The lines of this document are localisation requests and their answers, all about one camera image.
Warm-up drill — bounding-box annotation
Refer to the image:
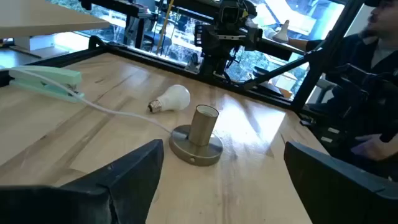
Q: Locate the white cone-shaped object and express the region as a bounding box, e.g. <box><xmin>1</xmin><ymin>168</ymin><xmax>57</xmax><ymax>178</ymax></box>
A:
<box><xmin>272</xmin><ymin>19</ymin><xmax>290</xmax><ymax>44</ymax></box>

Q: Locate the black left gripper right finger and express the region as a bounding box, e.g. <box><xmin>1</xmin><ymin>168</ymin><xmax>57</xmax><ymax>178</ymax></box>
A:
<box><xmin>283</xmin><ymin>141</ymin><xmax>398</xmax><ymax>224</ymax></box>

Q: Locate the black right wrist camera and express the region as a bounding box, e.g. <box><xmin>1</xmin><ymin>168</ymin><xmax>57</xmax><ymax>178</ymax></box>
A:
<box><xmin>218</xmin><ymin>0</ymin><xmax>249</xmax><ymax>25</ymax></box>

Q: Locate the black aluminium table frame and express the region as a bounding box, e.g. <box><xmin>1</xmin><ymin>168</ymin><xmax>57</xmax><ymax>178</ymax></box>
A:
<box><xmin>0</xmin><ymin>0</ymin><xmax>366</xmax><ymax>118</ymax></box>

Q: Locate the light wood neighbouring desk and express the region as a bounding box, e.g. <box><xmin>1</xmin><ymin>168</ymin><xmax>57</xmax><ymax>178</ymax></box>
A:
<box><xmin>0</xmin><ymin>0</ymin><xmax>110</xmax><ymax>40</ymax></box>

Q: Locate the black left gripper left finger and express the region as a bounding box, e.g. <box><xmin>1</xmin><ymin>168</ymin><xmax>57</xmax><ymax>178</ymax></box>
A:
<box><xmin>0</xmin><ymin>139</ymin><xmax>165</xmax><ymax>224</ymax></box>

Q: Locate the person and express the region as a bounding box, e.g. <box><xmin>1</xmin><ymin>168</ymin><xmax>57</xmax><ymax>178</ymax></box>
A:
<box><xmin>287</xmin><ymin>0</ymin><xmax>398</xmax><ymax>181</ymax></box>

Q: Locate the white lamp power cord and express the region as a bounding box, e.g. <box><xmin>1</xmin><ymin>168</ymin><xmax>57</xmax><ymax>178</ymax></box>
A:
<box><xmin>11</xmin><ymin>67</ymin><xmax>173</xmax><ymax>134</ymax></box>

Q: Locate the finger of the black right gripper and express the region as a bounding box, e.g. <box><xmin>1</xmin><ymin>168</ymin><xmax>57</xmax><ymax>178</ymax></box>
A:
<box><xmin>194</xmin><ymin>24</ymin><xmax>205</xmax><ymax>47</ymax></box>
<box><xmin>245</xmin><ymin>26</ymin><xmax>264</xmax><ymax>51</ymax></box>

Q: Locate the mint green stapler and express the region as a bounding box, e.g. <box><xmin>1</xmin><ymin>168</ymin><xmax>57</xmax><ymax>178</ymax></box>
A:
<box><xmin>8</xmin><ymin>65</ymin><xmax>85</xmax><ymax>103</ymax></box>

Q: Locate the brass lamp socket base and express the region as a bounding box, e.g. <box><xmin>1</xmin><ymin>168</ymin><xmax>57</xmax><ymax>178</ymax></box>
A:
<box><xmin>169</xmin><ymin>104</ymin><xmax>224</xmax><ymax>167</ymax></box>

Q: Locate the black background workbench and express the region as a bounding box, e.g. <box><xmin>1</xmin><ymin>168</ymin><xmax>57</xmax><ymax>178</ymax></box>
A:
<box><xmin>79</xmin><ymin>0</ymin><xmax>150</xmax><ymax>49</ymax></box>

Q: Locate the white LED light bulb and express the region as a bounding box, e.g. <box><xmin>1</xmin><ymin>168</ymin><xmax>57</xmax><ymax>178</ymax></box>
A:
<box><xmin>147</xmin><ymin>84</ymin><xmax>191</xmax><ymax>114</ymax></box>

